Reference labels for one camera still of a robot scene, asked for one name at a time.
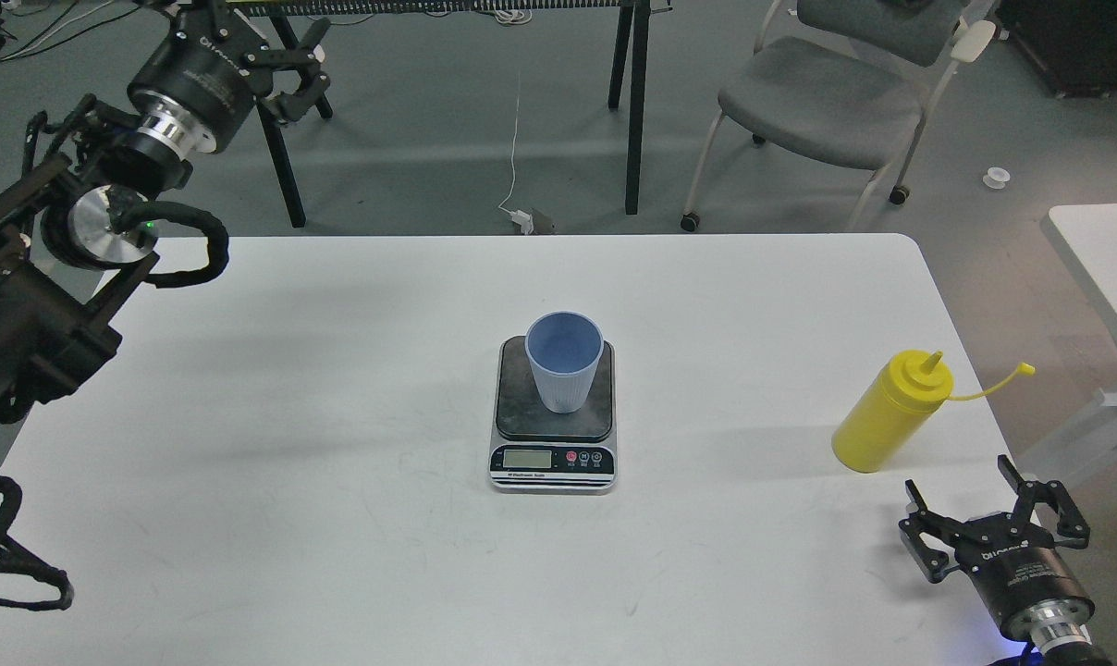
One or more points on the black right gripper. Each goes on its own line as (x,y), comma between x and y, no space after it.
(1025,573)

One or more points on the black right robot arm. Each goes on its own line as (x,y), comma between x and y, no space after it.
(929,537)

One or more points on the black-legged table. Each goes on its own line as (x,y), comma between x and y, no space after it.
(443,125)

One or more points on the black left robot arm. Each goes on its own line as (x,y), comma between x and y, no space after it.
(86,223)

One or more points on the white spool on floor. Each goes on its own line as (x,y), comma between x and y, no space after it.
(996,178)

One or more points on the grey office chair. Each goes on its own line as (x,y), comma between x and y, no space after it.
(843,110)

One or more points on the black equipment box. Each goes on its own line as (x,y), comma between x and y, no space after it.
(1072,45)

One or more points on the digital kitchen scale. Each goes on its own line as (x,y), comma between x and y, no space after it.
(533,450)

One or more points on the blue ribbed plastic cup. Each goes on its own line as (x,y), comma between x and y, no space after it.
(564,349)

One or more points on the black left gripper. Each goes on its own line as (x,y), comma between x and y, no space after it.
(200,84)

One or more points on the white side table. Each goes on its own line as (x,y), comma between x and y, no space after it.
(1085,237)

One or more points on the yellow squeeze bottle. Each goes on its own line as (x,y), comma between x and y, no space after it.
(909,388)

